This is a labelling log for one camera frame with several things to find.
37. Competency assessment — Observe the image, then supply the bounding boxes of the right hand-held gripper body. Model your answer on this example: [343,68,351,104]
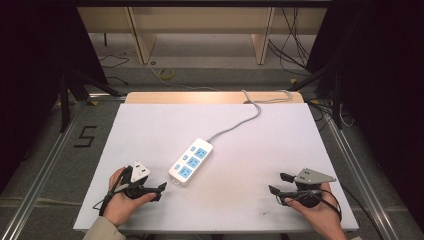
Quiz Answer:
[292,167,337,209]

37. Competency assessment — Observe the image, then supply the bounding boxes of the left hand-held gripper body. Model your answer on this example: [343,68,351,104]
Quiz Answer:
[119,160,158,201]

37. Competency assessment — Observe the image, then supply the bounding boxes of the person's left hand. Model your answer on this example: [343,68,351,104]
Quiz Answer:
[102,166,156,228]

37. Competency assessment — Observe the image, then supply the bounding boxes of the person's right hand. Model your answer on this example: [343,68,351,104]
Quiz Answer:
[284,182,348,240]

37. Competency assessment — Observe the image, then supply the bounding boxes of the white table cover sheet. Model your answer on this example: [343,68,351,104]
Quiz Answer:
[72,102,360,234]

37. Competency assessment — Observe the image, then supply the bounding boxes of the white power strip blue sockets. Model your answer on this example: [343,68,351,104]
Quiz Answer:
[168,137,214,186]

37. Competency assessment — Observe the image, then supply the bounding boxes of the black metal stand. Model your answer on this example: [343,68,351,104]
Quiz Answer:
[288,63,344,130]

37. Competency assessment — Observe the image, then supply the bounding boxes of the yellow tape roll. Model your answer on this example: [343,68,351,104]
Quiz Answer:
[157,67,175,81]

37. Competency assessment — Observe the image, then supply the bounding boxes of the black curtain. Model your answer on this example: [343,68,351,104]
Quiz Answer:
[304,0,424,231]
[0,0,109,194]

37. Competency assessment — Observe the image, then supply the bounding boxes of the black tripod stand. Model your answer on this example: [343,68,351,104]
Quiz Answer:
[58,68,122,134]

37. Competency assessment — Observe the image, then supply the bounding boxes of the beige wooden desk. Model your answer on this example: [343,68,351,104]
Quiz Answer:
[77,6,329,66]

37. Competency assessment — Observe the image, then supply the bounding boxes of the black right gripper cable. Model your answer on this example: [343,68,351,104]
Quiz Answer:
[318,182,384,240]

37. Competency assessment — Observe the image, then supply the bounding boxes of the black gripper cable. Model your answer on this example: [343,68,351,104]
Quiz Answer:
[318,182,384,240]
[92,165,134,217]

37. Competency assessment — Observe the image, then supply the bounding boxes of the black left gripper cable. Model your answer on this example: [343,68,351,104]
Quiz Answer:
[92,165,134,217]

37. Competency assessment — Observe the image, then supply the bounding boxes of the aluminium floor rail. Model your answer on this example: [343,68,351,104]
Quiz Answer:
[0,93,127,240]
[308,99,403,240]

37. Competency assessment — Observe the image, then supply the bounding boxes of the grey power strip cable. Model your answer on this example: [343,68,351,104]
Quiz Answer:
[206,89,295,144]

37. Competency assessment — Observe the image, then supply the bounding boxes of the thin black floor cable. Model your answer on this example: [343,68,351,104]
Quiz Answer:
[98,53,130,86]

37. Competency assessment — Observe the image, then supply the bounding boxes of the black floor cables bundle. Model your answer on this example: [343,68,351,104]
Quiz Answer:
[267,7,313,76]

